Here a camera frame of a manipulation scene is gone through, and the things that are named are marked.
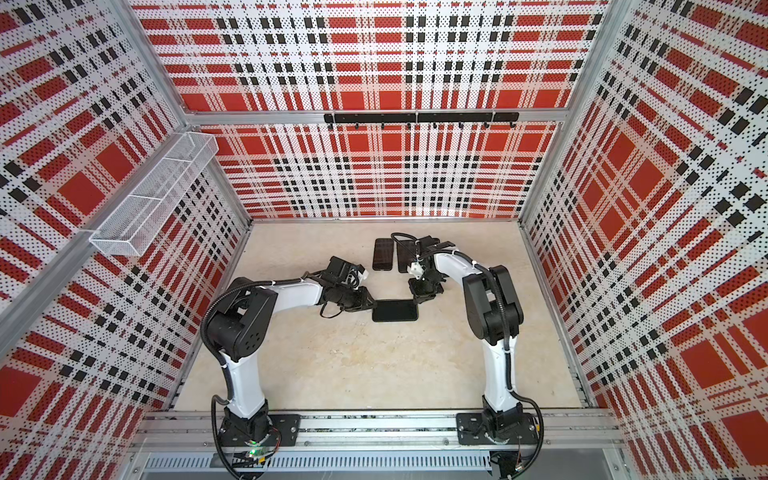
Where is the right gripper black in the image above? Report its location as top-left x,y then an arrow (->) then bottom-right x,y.
409,270 -> 445,303

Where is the black smartphone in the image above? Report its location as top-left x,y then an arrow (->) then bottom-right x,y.
372,238 -> 394,271
395,239 -> 419,273
372,299 -> 419,323

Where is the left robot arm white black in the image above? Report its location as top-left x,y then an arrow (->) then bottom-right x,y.
200,256 -> 375,419

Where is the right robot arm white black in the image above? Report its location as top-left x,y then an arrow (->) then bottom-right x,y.
391,233 -> 524,417

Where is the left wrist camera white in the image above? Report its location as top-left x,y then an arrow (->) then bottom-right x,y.
347,265 -> 368,288

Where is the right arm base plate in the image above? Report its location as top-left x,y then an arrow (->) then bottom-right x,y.
456,412 -> 538,446

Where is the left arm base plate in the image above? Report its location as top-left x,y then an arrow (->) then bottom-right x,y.
217,410 -> 301,447

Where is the black hook rail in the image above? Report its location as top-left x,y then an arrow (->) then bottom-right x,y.
323,111 -> 520,126

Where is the white wire mesh shelf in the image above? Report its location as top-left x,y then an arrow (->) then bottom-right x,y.
89,132 -> 218,257

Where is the aluminium front rail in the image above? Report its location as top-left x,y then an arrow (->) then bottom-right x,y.
125,409 -> 631,475

